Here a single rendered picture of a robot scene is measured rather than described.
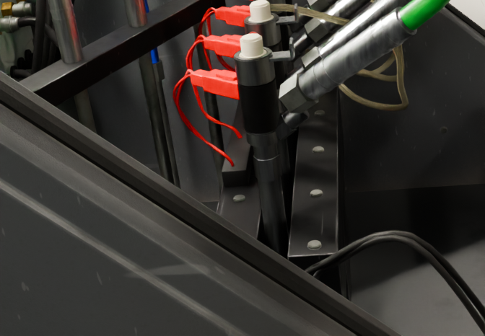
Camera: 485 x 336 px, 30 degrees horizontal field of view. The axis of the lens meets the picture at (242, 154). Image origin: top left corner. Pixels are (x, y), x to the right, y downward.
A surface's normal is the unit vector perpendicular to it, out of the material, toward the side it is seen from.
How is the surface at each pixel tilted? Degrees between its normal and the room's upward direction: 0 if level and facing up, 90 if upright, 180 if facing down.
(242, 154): 0
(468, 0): 0
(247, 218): 0
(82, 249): 90
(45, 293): 90
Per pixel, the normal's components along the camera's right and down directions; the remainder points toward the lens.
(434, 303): -0.13, -0.89
